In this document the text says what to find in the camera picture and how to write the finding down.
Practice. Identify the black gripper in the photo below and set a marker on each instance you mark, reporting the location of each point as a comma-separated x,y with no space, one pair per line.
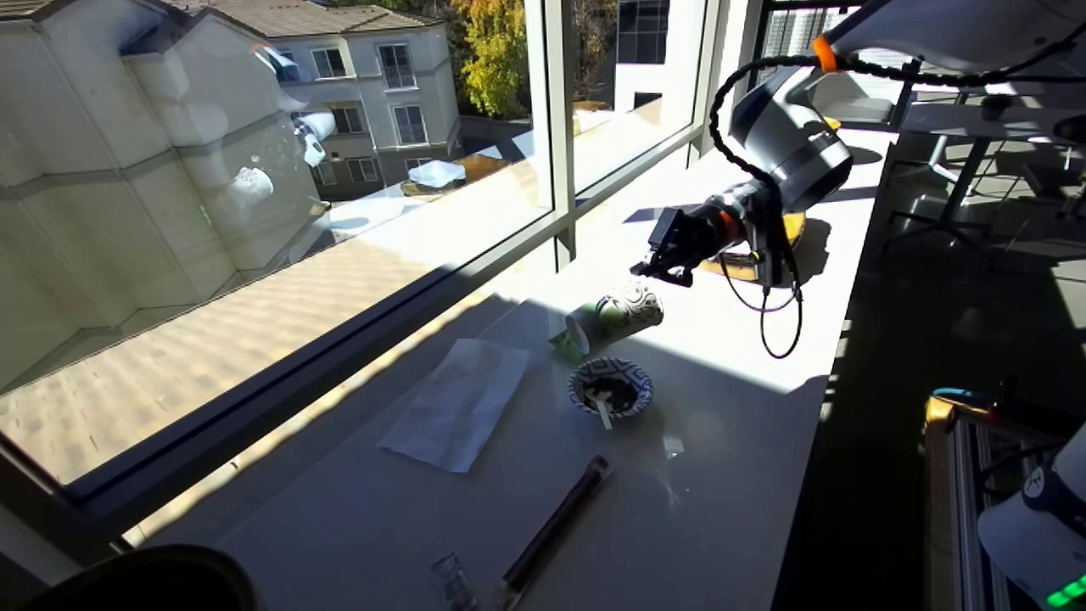
699,232

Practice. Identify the white paper cup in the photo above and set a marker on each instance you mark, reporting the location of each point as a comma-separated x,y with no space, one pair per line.
616,316

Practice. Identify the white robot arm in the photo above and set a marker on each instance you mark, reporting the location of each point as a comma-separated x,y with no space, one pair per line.
765,121

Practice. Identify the blue patterned small bowl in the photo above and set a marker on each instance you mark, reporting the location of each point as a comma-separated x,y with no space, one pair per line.
616,386

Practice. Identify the white plastic spoon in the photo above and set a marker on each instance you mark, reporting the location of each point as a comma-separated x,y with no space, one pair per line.
603,408

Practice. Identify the white paper napkin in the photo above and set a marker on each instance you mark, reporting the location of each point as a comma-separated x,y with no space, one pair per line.
457,408

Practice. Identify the yellow black tool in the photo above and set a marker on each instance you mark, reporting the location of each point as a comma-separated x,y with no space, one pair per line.
944,408

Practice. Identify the small silver foil packet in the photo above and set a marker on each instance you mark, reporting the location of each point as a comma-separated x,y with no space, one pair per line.
452,584

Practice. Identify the white device with green light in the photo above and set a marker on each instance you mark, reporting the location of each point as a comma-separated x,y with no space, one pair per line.
1036,539

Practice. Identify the dark round object foreground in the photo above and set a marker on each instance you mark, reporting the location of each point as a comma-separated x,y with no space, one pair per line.
158,580

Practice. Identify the window frame mullion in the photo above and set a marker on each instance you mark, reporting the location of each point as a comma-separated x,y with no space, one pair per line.
549,121

